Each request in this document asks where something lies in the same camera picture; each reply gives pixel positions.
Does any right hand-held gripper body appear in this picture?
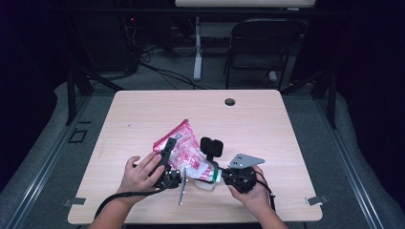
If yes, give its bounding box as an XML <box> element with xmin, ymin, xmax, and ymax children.
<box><xmin>222</xmin><ymin>153</ymin><xmax>266</xmax><ymax>195</ymax></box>

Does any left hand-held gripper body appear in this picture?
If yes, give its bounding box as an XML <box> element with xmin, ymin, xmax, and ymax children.
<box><xmin>154</xmin><ymin>167</ymin><xmax>188</xmax><ymax>206</ymax></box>

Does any red and white plastic bag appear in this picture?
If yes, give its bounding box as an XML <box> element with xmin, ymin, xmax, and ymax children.
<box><xmin>152</xmin><ymin>118</ymin><xmax>223</xmax><ymax>184</ymax></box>

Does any person's right hand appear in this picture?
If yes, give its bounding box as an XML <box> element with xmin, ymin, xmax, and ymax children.
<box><xmin>227</xmin><ymin>165</ymin><xmax>271</xmax><ymax>211</ymax></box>

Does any person's left hand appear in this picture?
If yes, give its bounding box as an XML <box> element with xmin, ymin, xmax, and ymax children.
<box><xmin>118</xmin><ymin>152</ymin><xmax>166</xmax><ymax>199</ymax></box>

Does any grey tape piece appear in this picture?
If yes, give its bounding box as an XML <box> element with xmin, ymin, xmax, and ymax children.
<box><xmin>62</xmin><ymin>197</ymin><xmax>87</xmax><ymax>207</ymax></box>
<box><xmin>305</xmin><ymin>194</ymin><xmax>329</xmax><ymax>206</ymax></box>

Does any white desk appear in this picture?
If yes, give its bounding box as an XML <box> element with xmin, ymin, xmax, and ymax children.
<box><xmin>174</xmin><ymin>0</ymin><xmax>316</xmax><ymax>82</ymax></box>

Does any black metal stand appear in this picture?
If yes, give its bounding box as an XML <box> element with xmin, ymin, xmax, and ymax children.
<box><xmin>65</xmin><ymin>66</ymin><xmax>125</xmax><ymax>127</ymax></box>
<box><xmin>280</xmin><ymin>68</ymin><xmax>338</xmax><ymax>130</ymax></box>

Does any black folding chair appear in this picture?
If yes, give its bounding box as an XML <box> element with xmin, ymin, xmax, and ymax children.
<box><xmin>223</xmin><ymin>17</ymin><xmax>309</xmax><ymax>92</ymax></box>

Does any dark equipment cabinet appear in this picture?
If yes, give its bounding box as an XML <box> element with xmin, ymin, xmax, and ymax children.
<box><xmin>68</xmin><ymin>13</ymin><xmax>141</xmax><ymax>73</ymax></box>

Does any right hand-held gripper black cable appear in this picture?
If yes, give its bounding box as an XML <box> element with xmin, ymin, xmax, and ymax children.
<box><xmin>254</xmin><ymin>179</ymin><xmax>276</xmax><ymax>213</ymax></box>

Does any hand-held gripper black cable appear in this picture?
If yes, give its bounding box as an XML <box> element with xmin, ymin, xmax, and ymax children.
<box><xmin>254</xmin><ymin>179</ymin><xmax>276</xmax><ymax>213</ymax></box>
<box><xmin>94</xmin><ymin>187</ymin><xmax>168</xmax><ymax>219</ymax></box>

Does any left hand-held gripper black cable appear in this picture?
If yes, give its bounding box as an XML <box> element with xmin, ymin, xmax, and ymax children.
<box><xmin>94</xmin><ymin>187</ymin><xmax>168</xmax><ymax>219</ymax></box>

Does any black floor cable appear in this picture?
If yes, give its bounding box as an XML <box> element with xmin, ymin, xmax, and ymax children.
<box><xmin>139</xmin><ymin>60</ymin><xmax>204</xmax><ymax>91</ymax></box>

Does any aluminium floor rail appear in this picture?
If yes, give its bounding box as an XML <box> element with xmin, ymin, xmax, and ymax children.
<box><xmin>0</xmin><ymin>94</ymin><xmax>94</xmax><ymax>229</ymax></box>
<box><xmin>313</xmin><ymin>94</ymin><xmax>386</xmax><ymax>229</ymax></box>

